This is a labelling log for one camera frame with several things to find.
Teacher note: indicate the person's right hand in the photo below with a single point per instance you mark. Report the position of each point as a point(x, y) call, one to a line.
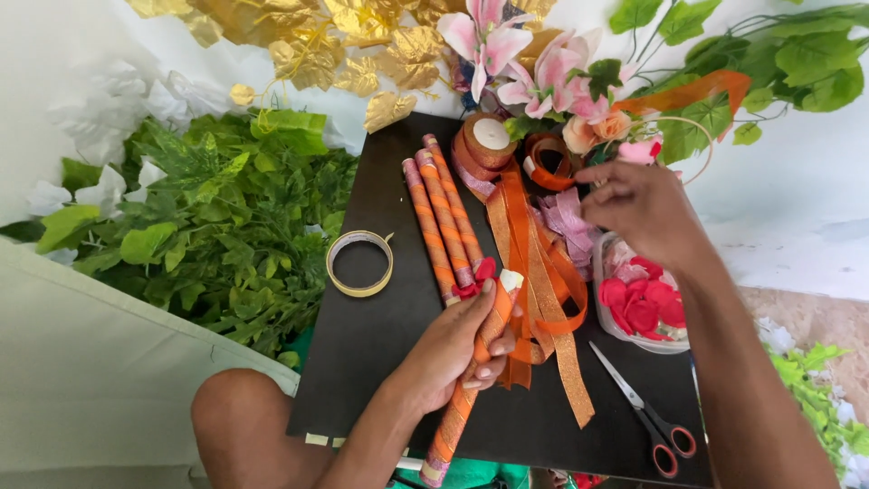
point(648, 210)

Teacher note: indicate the person's left hand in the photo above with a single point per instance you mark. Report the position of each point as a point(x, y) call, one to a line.
point(441, 360)

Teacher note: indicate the person's right fingers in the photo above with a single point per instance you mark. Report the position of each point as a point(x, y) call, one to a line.
point(604, 193)

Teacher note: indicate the orange pink ribbon-wrapped stick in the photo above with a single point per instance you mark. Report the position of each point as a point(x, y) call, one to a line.
point(456, 414)
point(429, 231)
point(456, 204)
point(445, 217)

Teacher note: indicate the crumpled pink ribbon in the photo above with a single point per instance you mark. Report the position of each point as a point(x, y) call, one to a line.
point(570, 224)

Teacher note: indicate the small orange ribbon roll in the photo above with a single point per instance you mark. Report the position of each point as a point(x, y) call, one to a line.
point(550, 178)

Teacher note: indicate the peach artificial roses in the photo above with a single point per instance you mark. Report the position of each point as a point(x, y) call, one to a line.
point(597, 129)

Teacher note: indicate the loose orange glitter ribbons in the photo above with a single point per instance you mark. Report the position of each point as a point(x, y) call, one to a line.
point(543, 285)

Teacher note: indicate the thin wooden hoop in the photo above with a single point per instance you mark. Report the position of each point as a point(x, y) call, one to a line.
point(707, 146)

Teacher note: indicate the heap of red fabric petals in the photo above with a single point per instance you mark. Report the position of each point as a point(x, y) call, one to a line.
point(641, 309)

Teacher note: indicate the clear plastic container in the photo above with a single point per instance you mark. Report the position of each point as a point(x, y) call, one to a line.
point(601, 319)

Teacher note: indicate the orange ribbon spool white core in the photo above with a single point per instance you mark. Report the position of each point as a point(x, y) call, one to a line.
point(489, 139)

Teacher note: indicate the sheer orange ribbon strip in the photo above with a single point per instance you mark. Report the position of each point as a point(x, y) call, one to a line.
point(686, 92)

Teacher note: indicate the pink artificial lily bunch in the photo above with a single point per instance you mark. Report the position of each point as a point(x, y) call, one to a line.
point(536, 75)

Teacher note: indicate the red fabric flower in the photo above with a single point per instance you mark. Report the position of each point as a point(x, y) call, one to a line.
point(483, 271)

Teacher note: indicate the green artificial leaf vine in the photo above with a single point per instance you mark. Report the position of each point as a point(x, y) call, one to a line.
point(801, 61)

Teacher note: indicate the black work board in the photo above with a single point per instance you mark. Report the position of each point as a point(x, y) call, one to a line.
point(380, 353)

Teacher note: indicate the yellow masking tape roll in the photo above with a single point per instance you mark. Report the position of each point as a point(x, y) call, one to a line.
point(335, 271)

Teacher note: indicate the green white flower garland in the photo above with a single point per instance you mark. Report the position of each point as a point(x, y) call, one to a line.
point(825, 401)

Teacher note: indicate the green fabric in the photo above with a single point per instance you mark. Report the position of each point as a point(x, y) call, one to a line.
point(475, 477)

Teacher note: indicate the golden artificial leaf garland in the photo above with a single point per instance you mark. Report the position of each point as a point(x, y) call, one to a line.
point(326, 47)

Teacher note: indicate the bare white stick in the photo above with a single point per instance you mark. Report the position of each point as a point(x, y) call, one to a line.
point(409, 464)

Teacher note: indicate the cut masking tape pieces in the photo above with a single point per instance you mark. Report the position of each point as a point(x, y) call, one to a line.
point(317, 439)

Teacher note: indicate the heap of green artificial foliage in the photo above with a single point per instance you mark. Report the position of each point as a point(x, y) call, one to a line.
point(217, 231)

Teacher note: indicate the person's leg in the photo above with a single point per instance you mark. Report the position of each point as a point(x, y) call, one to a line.
point(251, 434)

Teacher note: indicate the white artificial flowers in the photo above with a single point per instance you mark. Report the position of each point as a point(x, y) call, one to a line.
point(108, 115)

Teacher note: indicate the pale green cloth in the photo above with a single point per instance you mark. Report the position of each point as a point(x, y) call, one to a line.
point(88, 380)

